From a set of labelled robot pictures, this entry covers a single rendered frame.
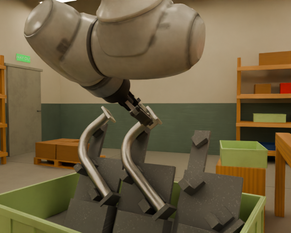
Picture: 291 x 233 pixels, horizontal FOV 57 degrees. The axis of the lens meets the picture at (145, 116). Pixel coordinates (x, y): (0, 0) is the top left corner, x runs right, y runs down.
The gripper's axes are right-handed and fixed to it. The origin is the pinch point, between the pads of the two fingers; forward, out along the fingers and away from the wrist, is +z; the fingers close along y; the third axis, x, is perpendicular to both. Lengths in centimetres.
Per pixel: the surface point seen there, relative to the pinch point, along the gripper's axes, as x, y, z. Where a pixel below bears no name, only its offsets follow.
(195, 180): -0.1, -21.7, 3.8
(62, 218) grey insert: 40.7, -4.3, 7.3
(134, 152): 9.8, -3.5, 5.7
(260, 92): -174, 184, 478
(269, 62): -225, 212, 456
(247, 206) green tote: -5.8, -31.8, 17.3
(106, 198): 21.9, -11.5, 1.1
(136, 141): 7.3, -1.1, 5.7
